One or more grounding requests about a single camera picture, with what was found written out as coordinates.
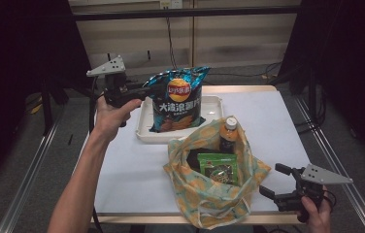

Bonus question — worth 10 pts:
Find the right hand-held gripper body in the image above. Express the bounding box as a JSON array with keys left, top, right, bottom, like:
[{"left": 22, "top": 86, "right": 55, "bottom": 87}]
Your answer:
[{"left": 274, "top": 163, "right": 354, "bottom": 213}]

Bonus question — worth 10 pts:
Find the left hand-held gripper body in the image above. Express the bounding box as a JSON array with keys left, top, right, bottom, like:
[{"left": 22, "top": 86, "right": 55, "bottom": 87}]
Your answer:
[{"left": 85, "top": 54, "right": 134, "bottom": 110}]

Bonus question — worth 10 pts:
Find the white plastic tray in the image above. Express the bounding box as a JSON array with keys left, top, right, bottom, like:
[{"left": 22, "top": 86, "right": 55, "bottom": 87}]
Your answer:
[{"left": 135, "top": 95, "right": 225, "bottom": 145}]

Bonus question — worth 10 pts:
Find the blue potato chips bag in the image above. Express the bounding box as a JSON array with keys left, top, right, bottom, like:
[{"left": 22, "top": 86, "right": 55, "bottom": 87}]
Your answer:
[{"left": 143, "top": 66, "right": 212, "bottom": 134}]

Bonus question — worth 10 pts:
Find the green snack packet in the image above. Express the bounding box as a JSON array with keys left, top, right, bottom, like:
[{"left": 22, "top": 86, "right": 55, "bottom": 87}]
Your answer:
[{"left": 197, "top": 152, "right": 239, "bottom": 186}]

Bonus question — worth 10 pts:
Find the orange tea bottle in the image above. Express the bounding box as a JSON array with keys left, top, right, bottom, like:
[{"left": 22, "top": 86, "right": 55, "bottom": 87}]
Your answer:
[{"left": 218, "top": 116, "right": 239, "bottom": 154}]

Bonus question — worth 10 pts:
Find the orange-print cloth bag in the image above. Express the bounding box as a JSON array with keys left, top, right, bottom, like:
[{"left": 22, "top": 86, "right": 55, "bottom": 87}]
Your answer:
[{"left": 163, "top": 116, "right": 272, "bottom": 231}]

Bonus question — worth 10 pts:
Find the black rectangular box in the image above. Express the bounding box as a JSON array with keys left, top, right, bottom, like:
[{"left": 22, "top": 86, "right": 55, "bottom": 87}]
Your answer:
[{"left": 185, "top": 148, "right": 217, "bottom": 173}]

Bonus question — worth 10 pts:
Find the person's left hand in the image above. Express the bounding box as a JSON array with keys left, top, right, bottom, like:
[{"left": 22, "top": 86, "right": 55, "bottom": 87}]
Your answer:
[{"left": 91, "top": 95, "right": 144, "bottom": 144}]

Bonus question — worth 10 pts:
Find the person's right hand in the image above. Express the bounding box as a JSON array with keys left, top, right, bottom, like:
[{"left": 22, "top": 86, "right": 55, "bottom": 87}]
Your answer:
[{"left": 296, "top": 185, "right": 334, "bottom": 233}]

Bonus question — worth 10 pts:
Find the black stand leg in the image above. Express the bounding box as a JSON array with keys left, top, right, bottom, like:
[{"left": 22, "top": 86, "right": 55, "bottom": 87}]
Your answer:
[{"left": 40, "top": 85, "right": 54, "bottom": 136}]

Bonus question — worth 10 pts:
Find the black horizontal bar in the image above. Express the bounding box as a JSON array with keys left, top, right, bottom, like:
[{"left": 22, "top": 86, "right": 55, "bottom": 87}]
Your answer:
[{"left": 72, "top": 5, "right": 301, "bottom": 22}]

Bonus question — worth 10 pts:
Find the white table mat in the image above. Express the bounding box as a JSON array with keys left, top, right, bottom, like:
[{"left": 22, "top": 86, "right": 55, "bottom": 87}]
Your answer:
[{"left": 79, "top": 90, "right": 311, "bottom": 216}]

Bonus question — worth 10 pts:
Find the dark curtain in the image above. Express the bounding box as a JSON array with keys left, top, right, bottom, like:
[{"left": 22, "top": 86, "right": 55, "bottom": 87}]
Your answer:
[
  {"left": 277, "top": 0, "right": 365, "bottom": 169},
  {"left": 0, "top": 0, "right": 98, "bottom": 195}
]

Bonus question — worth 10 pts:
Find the right hand-held gripper cable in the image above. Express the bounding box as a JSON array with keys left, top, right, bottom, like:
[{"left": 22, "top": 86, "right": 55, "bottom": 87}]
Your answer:
[{"left": 324, "top": 189, "right": 338, "bottom": 208}]

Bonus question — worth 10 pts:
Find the black wall cable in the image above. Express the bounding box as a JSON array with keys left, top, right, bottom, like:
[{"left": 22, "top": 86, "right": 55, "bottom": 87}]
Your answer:
[{"left": 165, "top": 17, "right": 283, "bottom": 85}]

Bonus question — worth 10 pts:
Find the aluminium floor rail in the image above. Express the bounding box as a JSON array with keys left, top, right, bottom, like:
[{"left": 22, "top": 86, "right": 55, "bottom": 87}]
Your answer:
[
  {"left": 293, "top": 95, "right": 365, "bottom": 233},
  {"left": 0, "top": 106, "right": 67, "bottom": 233}
]

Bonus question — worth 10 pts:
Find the white wall socket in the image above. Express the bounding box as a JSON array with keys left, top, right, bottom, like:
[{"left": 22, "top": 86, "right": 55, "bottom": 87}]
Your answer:
[{"left": 159, "top": 0, "right": 183, "bottom": 10}]

